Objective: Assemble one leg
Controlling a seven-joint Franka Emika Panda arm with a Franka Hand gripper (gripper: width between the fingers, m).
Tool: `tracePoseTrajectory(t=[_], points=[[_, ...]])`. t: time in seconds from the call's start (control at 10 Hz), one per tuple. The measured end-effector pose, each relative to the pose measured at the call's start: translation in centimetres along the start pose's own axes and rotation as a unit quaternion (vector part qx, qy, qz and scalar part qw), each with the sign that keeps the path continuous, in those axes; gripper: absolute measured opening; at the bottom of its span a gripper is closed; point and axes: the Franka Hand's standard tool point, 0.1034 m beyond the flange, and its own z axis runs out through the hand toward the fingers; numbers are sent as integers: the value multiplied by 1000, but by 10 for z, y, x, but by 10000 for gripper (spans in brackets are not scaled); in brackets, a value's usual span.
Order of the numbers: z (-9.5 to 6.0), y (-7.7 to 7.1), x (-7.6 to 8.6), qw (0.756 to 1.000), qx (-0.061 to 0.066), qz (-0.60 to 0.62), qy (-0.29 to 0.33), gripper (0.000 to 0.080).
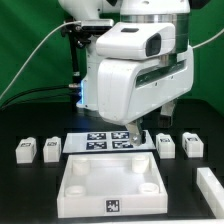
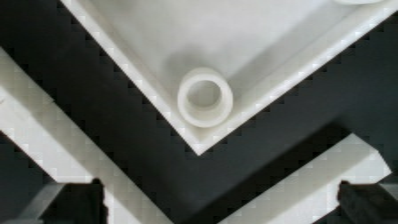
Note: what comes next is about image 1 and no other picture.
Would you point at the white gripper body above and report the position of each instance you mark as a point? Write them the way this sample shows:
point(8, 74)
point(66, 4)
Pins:
point(128, 90)

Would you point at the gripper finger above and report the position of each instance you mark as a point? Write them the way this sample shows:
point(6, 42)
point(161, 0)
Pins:
point(166, 114)
point(135, 132)

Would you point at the white square table top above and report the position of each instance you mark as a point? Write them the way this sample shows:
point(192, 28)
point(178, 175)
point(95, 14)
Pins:
point(97, 185)

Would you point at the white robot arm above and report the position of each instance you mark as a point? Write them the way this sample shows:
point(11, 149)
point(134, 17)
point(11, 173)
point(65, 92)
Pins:
point(138, 57)

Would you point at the white marker sheet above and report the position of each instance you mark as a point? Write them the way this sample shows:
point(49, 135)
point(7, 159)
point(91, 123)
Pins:
point(93, 142)

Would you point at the white obstacle bar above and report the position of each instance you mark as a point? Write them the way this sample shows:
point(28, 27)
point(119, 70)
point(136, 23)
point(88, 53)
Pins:
point(212, 191)

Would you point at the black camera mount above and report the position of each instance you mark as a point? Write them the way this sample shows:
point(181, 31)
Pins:
point(79, 34)

